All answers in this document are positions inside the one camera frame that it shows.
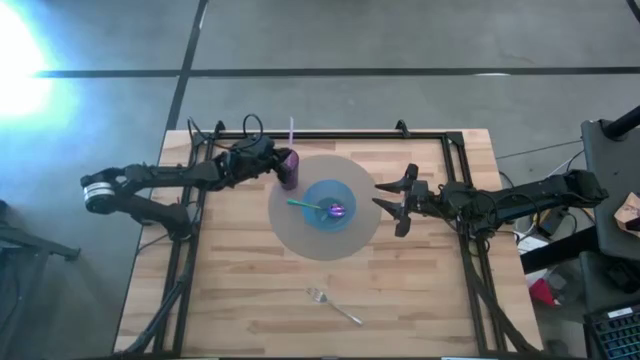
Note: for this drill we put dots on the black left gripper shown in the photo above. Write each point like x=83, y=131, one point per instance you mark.
x=247, y=160

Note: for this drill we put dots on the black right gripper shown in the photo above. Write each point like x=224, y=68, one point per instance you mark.
x=450, y=202

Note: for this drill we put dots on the purple faceted plastic cup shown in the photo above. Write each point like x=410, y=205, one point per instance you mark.
x=291, y=175

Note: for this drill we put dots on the pink drinking straw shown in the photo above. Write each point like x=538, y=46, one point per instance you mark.
x=291, y=132

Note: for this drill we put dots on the silver metal fork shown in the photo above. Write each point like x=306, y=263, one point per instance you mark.
x=335, y=306

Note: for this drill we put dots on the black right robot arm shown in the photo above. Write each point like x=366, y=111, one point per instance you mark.
x=540, y=197

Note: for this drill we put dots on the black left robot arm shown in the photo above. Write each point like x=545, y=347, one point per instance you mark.
x=165, y=172

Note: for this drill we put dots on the round grey placemat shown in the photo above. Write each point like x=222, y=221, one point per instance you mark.
x=370, y=225

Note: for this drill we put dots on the black clamp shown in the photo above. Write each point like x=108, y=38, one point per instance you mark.
x=220, y=127
x=402, y=127

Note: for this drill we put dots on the light blue bowl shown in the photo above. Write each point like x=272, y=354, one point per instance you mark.
x=320, y=222

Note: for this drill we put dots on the white paper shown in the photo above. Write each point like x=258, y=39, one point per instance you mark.
x=530, y=245

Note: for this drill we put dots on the blue power box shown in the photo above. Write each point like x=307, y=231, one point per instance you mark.
x=552, y=222

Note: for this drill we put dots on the black beam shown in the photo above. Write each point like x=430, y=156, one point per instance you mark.
x=555, y=252

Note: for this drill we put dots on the red item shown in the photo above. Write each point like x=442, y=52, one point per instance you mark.
x=542, y=292

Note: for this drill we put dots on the grey cart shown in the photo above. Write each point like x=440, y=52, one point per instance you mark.
x=610, y=165

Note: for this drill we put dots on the brown paper box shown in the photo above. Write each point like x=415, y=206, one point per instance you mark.
x=627, y=215

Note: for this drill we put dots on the black pole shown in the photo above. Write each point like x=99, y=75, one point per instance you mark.
x=622, y=125

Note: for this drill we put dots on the keyboard with lit keys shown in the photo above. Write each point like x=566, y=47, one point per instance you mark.
x=617, y=335

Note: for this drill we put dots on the dark metal stand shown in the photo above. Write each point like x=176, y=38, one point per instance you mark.
x=30, y=245

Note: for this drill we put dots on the black aluminium rig frame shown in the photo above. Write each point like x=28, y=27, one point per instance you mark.
x=350, y=135

